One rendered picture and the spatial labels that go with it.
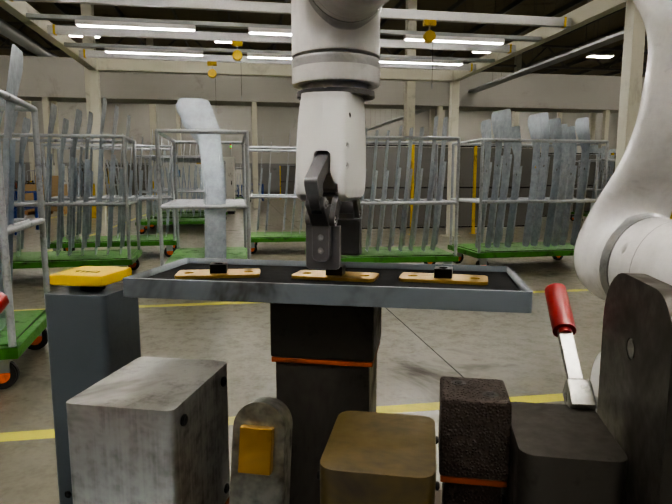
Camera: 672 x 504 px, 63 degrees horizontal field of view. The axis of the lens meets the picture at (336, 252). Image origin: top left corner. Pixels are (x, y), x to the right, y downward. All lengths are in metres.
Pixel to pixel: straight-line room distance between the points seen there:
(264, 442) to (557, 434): 0.20
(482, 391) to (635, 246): 0.34
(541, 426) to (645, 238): 0.34
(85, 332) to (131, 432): 0.24
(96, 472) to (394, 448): 0.20
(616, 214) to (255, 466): 0.55
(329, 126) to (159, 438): 0.29
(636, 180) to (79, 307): 0.64
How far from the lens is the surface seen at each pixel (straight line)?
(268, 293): 0.50
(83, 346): 0.64
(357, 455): 0.38
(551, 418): 0.46
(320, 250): 0.50
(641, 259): 0.71
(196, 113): 6.50
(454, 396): 0.43
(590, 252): 0.77
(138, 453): 0.41
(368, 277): 0.54
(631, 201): 0.77
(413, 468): 0.37
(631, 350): 0.44
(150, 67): 11.69
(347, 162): 0.50
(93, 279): 0.62
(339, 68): 0.52
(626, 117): 7.39
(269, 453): 0.38
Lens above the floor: 1.26
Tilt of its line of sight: 8 degrees down
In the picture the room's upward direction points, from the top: straight up
